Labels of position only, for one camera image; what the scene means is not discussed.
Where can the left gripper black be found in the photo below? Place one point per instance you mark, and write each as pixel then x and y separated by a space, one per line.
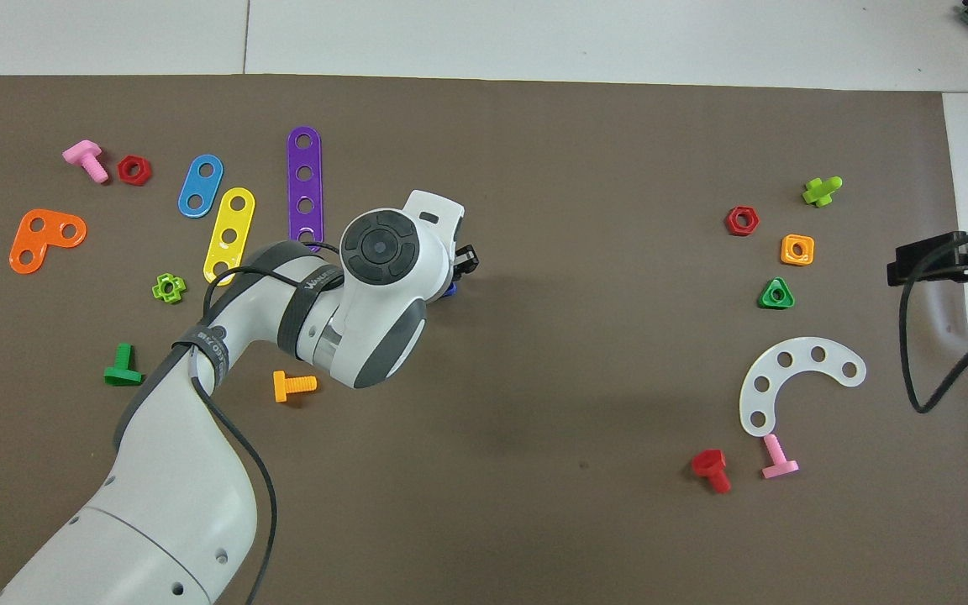
pixel 457 235

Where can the blue square plastic nut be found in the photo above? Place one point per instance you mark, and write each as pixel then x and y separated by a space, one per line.
pixel 450 291

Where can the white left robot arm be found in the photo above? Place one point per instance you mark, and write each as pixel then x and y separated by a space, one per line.
pixel 173 470

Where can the lime green plastic bolt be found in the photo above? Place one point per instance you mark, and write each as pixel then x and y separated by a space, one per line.
pixel 820 192

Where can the orange square plastic nut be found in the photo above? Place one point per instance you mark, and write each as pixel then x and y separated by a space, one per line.
pixel 786 250

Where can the purple four-hole plastic strip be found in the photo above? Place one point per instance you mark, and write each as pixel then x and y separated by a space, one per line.
pixel 304 189

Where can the green triangular plastic nut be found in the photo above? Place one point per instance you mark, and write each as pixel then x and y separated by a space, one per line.
pixel 766 299

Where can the orange plastic bolt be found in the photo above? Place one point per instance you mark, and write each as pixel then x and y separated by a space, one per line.
pixel 299 385

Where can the red hexagonal plastic nut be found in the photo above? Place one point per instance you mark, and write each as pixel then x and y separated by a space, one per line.
pixel 124 170
pixel 733 221

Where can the yellow three-hole plastic strip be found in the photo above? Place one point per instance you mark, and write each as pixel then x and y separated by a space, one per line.
pixel 233 219

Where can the white curved five-hole plate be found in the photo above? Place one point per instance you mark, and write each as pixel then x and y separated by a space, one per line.
pixel 751 402

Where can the pink plastic bolt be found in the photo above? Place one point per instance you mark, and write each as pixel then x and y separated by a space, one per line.
pixel 96 166
pixel 776 458

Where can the brown table mat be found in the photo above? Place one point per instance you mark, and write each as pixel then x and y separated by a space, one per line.
pixel 534 521

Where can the blue two-hole plastic strip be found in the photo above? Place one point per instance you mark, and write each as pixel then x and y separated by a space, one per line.
pixel 200 186

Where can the lime green cross nut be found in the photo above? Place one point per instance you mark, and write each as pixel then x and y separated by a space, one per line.
pixel 158 288

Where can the red plastic bolt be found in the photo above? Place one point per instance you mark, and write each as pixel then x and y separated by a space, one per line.
pixel 712 470

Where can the dark green plastic bolt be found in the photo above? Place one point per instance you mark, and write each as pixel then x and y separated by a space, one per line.
pixel 123 370

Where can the orange angled three-hole plate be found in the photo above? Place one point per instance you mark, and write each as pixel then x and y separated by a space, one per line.
pixel 23 239

